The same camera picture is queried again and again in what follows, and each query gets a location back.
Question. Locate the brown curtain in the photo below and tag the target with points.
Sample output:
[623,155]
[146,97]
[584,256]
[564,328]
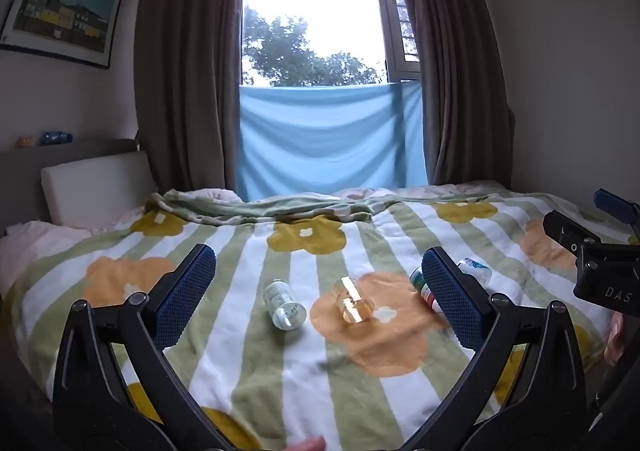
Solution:
[190,61]
[450,56]

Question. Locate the person's right hand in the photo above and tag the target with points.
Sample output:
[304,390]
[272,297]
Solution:
[616,338]

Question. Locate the tree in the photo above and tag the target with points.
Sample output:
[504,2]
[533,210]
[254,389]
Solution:
[305,53]

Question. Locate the small orange figure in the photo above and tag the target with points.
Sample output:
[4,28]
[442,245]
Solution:
[26,141]

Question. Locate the light blue cloth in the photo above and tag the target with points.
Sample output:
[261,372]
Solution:
[330,141]

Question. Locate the window frame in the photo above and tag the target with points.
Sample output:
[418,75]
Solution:
[397,11]

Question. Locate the white pillow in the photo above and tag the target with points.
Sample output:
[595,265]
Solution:
[97,188]

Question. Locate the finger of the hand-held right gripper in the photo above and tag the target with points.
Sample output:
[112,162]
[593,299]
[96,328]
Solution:
[562,228]
[617,205]

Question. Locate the small blue object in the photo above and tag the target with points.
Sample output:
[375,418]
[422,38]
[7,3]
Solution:
[56,137]

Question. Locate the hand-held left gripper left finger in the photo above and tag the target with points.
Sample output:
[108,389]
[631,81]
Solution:
[184,303]

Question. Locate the green and red can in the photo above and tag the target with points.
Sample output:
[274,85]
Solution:
[424,288]

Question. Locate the clear glass cup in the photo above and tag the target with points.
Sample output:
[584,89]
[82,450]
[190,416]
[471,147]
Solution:
[285,306]

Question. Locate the flower-print striped blanket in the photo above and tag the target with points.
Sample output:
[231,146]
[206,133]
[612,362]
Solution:
[310,371]

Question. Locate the white bed sheet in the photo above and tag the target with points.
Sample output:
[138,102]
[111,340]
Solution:
[35,246]

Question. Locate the white and blue cup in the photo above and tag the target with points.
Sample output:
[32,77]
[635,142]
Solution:
[475,271]

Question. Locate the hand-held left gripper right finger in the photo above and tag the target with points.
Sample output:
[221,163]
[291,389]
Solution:
[452,303]

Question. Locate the grey headboard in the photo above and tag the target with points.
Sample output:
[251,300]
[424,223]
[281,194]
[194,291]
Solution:
[30,156]

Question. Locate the framed picture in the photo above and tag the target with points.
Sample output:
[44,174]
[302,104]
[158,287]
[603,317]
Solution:
[62,6]

